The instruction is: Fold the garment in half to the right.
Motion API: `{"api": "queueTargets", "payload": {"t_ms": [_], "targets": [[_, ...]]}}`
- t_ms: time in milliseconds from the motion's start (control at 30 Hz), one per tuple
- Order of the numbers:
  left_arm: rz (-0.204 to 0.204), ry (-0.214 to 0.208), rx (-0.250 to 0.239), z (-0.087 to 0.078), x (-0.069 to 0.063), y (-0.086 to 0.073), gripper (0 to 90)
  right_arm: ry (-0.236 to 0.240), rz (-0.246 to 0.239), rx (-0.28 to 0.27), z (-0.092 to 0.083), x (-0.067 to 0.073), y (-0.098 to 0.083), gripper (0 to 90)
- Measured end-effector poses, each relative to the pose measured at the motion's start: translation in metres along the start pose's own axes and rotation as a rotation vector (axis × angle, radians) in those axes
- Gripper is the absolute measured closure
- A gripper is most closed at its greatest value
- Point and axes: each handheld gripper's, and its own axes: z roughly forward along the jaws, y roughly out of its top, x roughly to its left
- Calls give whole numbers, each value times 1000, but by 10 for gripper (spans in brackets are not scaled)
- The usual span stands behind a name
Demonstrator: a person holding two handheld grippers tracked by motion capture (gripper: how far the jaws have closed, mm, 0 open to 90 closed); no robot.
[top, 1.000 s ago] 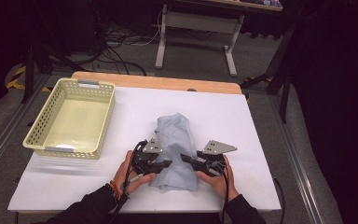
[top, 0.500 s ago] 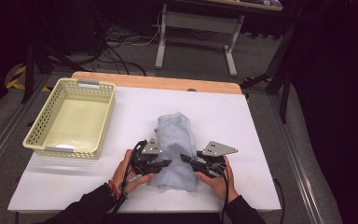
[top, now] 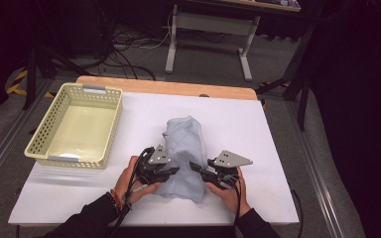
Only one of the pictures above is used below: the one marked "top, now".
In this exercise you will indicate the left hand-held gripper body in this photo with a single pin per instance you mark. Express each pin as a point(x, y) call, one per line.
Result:
point(158, 157)

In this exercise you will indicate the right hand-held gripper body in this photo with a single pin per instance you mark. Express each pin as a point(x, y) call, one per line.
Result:
point(231, 160)

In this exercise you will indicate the light blue-grey tank top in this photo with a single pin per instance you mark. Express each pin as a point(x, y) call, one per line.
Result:
point(185, 142)

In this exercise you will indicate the pale yellow perforated plastic basket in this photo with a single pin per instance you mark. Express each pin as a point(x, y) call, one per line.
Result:
point(79, 125)

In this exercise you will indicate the person's right hand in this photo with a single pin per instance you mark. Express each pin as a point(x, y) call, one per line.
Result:
point(233, 198)

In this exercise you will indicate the person's left hand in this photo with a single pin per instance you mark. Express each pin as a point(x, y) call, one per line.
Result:
point(127, 185)

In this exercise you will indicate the black stand with slanted legs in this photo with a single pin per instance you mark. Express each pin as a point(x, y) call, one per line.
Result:
point(302, 82)

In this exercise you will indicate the wooden desk with grey metal legs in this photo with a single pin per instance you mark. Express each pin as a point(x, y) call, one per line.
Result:
point(211, 24)

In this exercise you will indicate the black tripod stand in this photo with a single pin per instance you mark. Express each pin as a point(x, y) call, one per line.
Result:
point(31, 76)

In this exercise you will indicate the yellow and black hazard tape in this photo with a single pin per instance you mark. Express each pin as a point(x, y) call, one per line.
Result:
point(16, 82)

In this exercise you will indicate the aluminium floor rail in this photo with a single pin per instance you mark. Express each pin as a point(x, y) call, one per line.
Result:
point(317, 172)
point(3, 145)

